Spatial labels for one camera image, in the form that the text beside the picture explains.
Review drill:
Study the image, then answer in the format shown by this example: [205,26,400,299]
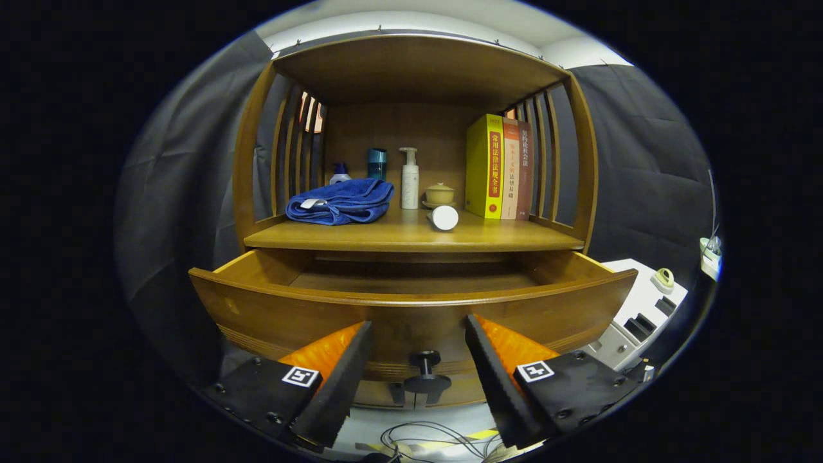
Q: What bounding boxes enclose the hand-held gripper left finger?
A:
[201,320,374,451]

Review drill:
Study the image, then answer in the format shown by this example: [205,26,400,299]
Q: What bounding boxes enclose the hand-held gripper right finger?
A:
[465,314,644,449]

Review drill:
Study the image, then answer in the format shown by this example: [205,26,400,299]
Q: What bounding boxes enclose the black drawer knob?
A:
[403,350,452,394]

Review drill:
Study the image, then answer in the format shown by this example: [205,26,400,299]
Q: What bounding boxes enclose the wooden drawer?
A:
[188,250,638,409]

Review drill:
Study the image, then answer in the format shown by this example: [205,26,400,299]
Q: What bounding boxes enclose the white green tube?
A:
[427,204,460,232]

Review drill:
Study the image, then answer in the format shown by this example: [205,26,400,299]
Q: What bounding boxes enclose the wooden countertop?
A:
[243,207,586,253]

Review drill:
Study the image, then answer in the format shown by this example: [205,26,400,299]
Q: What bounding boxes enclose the white plastic drawer unit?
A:
[579,259,689,372]

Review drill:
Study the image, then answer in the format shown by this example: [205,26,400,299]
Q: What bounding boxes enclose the wooden cabinet with slatted shelf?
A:
[188,33,638,409]

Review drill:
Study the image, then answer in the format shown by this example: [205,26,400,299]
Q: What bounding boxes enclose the blue folded towel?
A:
[285,178,395,226]

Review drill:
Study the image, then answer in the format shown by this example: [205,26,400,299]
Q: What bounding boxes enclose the yellow lidded tea cup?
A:
[422,183,458,210]

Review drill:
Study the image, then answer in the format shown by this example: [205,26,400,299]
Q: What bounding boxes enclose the white pump bottle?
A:
[399,147,420,210]

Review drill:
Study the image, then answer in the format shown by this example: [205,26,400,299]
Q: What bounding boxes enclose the orange book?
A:
[500,118,520,220]

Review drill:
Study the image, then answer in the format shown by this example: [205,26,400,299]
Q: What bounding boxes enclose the brown book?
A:
[516,121,534,221]

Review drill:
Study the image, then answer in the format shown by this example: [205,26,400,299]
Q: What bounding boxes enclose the yellow book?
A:
[465,114,505,220]

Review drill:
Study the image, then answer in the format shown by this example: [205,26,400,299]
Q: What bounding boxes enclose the white power strip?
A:
[700,237,723,282]

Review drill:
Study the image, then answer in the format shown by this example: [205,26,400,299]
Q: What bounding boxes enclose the black floor cables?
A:
[379,421,509,463]

